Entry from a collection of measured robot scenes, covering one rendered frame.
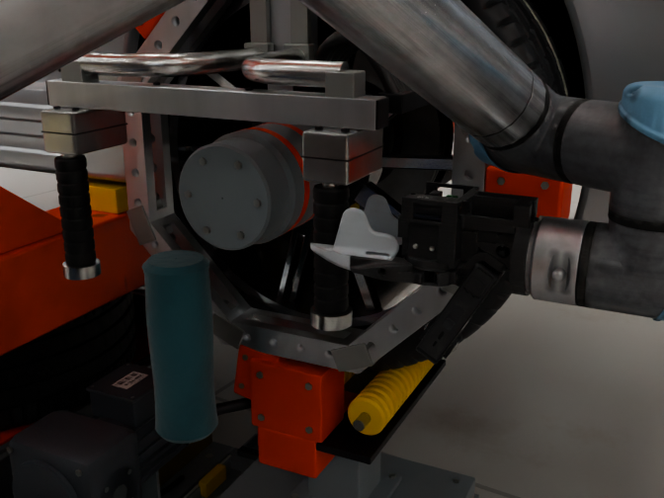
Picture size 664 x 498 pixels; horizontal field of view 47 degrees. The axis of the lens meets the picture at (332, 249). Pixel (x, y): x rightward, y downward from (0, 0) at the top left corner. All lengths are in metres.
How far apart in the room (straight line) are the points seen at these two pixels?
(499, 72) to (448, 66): 0.05
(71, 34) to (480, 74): 0.38
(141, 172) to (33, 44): 0.87
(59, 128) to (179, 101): 0.15
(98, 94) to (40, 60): 0.63
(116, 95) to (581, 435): 1.57
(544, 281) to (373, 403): 0.47
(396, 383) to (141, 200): 0.46
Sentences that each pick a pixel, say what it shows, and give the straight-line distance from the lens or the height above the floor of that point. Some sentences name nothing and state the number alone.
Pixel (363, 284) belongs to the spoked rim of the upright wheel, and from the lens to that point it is 1.13.
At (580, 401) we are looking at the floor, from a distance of 2.29.
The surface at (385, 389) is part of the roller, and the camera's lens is 1.12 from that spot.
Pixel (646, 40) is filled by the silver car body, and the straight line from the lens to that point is 1.09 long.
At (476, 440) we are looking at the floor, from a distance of 2.05.
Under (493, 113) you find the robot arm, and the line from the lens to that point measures 0.65.
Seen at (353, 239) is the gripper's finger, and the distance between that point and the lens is 0.73.
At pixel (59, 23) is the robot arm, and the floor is 1.06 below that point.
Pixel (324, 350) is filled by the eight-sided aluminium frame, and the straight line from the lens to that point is 1.07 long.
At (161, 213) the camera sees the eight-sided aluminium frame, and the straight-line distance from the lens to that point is 1.19.
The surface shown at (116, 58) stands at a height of 1.01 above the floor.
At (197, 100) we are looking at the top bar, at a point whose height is 0.97.
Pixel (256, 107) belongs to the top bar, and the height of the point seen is 0.97.
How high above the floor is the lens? 1.07
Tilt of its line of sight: 18 degrees down
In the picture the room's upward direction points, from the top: straight up
